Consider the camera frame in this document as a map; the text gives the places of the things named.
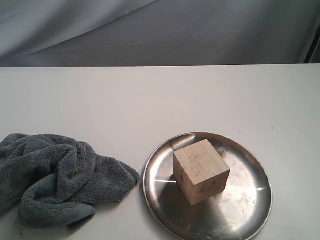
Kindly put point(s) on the light wooden cube block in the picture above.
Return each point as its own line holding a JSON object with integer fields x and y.
{"x": 200, "y": 171}

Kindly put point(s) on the grey terry towel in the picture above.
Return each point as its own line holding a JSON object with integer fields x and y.
{"x": 57, "y": 180}

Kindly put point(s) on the round stainless steel plate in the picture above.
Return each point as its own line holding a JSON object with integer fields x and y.
{"x": 238, "y": 213}

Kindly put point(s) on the grey backdrop cloth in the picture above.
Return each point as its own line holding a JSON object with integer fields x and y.
{"x": 132, "y": 33}

